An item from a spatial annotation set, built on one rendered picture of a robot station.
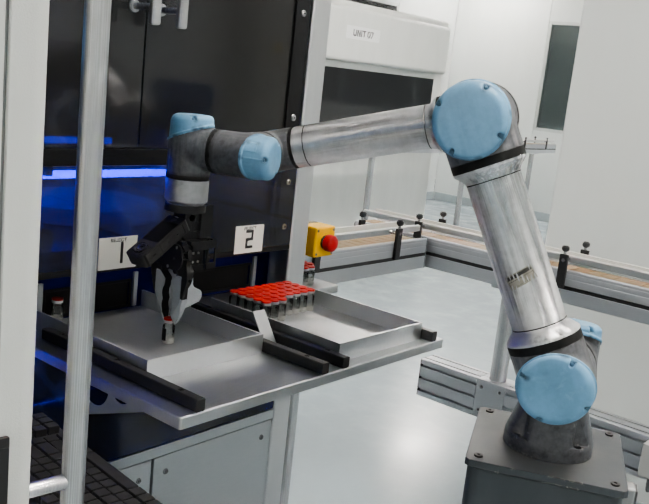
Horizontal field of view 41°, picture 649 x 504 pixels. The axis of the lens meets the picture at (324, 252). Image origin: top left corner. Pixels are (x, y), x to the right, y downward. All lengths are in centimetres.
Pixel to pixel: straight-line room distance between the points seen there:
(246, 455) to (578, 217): 153
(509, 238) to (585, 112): 177
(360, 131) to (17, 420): 82
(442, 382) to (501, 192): 145
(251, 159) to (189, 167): 12
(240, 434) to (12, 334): 120
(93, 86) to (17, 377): 29
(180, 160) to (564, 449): 80
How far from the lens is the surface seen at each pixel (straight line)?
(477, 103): 130
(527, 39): 1055
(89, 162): 88
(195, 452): 193
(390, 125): 148
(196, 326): 168
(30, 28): 83
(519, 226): 132
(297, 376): 147
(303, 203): 196
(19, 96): 83
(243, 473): 207
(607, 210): 303
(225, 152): 145
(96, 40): 87
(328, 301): 189
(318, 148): 152
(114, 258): 163
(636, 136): 300
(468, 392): 267
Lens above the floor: 138
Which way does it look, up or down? 11 degrees down
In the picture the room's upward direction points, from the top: 6 degrees clockwise
